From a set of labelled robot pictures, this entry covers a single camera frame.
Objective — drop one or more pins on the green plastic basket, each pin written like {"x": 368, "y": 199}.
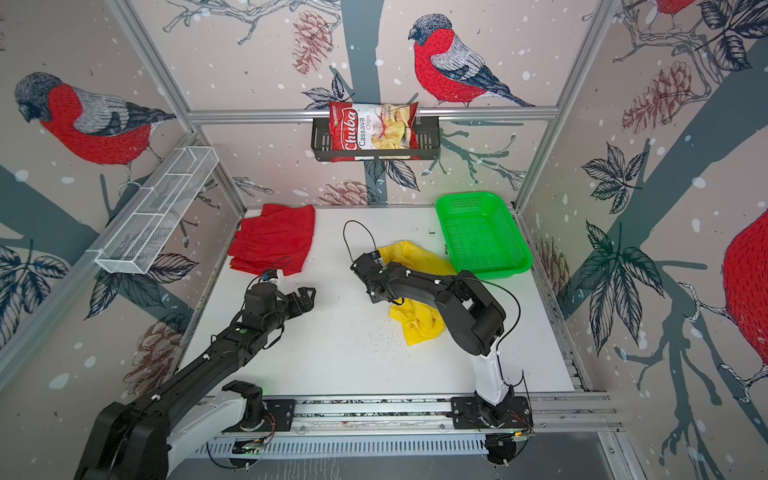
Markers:
{"x": 482, "y": 236}

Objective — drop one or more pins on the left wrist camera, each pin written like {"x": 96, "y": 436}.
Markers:
{"x": 271, "y": 276}

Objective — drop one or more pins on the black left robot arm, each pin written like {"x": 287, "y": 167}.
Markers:
{"x": 149, "y": 437}

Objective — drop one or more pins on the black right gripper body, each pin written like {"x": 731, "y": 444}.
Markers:
{"x": 369, "y": 291}

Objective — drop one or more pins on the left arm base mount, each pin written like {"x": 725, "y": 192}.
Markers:
{"x": 261, "y": 414}

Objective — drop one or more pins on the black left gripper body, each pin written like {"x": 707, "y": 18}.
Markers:
{"x": 294, "y": 307}

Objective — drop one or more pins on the black wall shelf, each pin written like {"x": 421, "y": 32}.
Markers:
{"x": 425, "y": 133}

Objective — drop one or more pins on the red shorts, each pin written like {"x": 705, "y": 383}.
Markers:
{"x": 279, "y": 238}

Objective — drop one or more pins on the yellow shorts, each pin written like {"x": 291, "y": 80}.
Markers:
{"x": 420, "y": 322}

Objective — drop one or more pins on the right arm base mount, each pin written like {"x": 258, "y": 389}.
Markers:
{"x": 492, "y": 411}

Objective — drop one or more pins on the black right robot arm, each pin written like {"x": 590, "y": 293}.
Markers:
{"x": 472, "y": 315}

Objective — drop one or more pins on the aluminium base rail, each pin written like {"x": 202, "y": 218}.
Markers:
{"x": 410, "y": 414}

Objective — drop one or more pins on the red chips bag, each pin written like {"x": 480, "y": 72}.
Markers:
{"x": 360, "y": 126}

